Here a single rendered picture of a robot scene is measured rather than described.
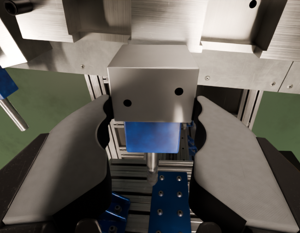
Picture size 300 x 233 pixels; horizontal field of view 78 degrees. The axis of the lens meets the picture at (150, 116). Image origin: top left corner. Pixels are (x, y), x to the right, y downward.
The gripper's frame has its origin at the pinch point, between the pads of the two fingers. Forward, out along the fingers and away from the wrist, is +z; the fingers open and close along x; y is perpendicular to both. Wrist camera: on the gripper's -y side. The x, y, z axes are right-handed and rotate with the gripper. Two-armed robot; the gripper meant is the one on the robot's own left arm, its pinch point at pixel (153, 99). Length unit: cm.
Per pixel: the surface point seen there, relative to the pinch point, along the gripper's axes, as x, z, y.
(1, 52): -17.1, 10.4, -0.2
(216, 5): 5.2, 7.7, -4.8
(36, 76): -76, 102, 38
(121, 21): -3.0, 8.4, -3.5
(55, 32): -8.2, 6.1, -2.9
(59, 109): -68, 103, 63
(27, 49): -14.5, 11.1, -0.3
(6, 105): -19.5, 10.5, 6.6
